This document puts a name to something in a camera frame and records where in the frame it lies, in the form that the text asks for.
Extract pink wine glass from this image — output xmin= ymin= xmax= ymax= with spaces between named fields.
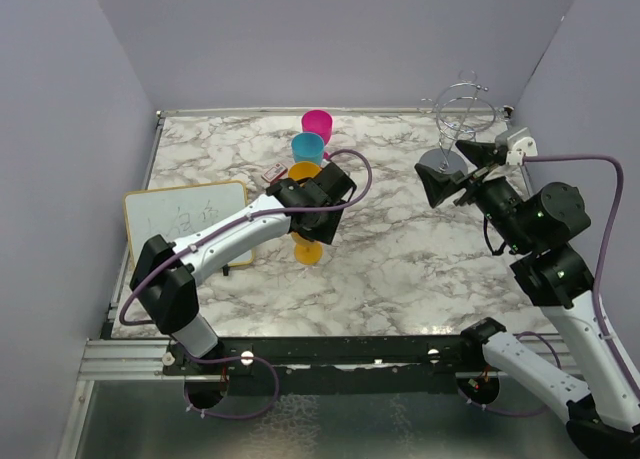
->
xmin=301 ymin=109 xmax=333 ymax=146

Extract small yellow-framed whiteboard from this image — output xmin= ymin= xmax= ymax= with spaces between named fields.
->
xmin=123 ymin=180 xmax=248 ymax=262

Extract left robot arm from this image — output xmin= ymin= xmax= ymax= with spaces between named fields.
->
xmin=126 ymin=162 xmax=368 ymax=374

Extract yellow wine glass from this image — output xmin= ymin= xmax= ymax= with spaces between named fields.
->
xmin=287 ymin=161 xmax=322 ymax=183
xmin=291 ymin=232 xmax=323 ymax=265

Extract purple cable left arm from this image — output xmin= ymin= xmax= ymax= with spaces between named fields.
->
xmin=118 ymin=148 xmax=374 ymax=327

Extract chrome wine glass rack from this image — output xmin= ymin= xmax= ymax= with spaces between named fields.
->
xmin=419 ymin=70 xmax=498 ymax=175

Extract blue wine glass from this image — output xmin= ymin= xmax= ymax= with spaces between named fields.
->
xmin=291 ymin=132 xmax=325 ymax=165

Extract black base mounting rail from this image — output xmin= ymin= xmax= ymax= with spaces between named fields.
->
xmin=163 ymin=318 xmax=505 ymax=396

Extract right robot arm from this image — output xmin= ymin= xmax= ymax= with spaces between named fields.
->
xmin=429 ymin=140 xmax=639 ymax=458

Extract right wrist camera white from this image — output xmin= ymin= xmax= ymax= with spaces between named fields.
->
xmin=495 ymin=127 xmax=538 ymax=166

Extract yellow wine glass front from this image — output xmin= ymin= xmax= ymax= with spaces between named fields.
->
xmin=287 ymin=161 xmax=322 ymax=183

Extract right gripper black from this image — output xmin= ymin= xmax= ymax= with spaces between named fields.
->
xmin=417 ymin=138 xmax=534 ymax=252

